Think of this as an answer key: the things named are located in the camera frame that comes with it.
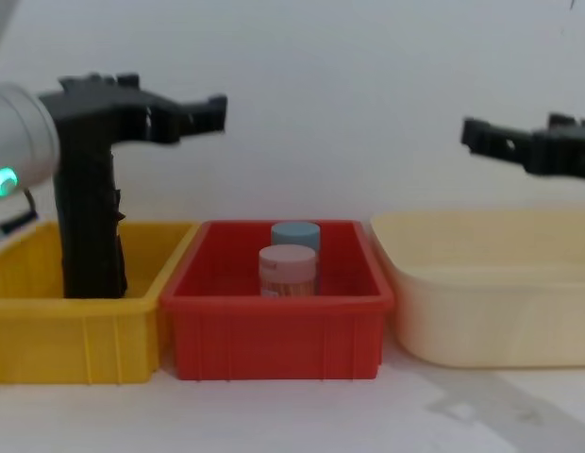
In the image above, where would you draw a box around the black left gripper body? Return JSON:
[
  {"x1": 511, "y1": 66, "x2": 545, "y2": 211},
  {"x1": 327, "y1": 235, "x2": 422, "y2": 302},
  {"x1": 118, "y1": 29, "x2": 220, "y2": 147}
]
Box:
[{"x1": 39, "y1": 73, "x2": 156, "y2": 146}]

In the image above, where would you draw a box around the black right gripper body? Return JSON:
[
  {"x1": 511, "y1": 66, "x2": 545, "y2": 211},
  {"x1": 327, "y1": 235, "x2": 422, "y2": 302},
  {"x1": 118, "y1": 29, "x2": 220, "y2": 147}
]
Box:
[{"x1": 531, "y1": 112, "x2": 585, "y2": 181}]

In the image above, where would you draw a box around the yellow plastic bin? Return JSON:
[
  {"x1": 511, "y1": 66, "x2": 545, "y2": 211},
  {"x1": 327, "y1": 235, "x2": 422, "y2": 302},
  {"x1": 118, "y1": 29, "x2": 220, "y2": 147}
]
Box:
[{"x1": 0, "y1": 220, "x2": 200, "y2": 386}]

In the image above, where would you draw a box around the jar with blue lid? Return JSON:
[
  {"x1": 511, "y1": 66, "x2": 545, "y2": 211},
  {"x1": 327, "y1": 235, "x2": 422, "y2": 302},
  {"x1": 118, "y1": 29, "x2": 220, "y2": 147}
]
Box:
[{"x1": 270, "y1": 221, "x2": 322, "y2": 296}]

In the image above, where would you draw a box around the jar with pink lid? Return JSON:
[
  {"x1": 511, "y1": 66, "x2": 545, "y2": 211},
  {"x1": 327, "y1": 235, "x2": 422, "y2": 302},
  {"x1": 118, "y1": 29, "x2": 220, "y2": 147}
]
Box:
[{"x1": 258, "y1": 243, "x2": 319, "y2": 299}]

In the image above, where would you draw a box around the cream plastic basin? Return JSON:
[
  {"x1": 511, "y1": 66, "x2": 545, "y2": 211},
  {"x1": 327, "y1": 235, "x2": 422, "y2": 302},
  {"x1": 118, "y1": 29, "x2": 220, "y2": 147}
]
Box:
[{"x1": 369, "y1": 209, "x2": 585, "y2": 370}]

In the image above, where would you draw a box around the red plastic bin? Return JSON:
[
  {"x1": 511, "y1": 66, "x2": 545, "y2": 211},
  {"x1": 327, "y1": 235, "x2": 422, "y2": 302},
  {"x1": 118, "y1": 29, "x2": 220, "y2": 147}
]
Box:
[{"x1": 158, "y1": 218, "x2": 396, "y2": 382}]

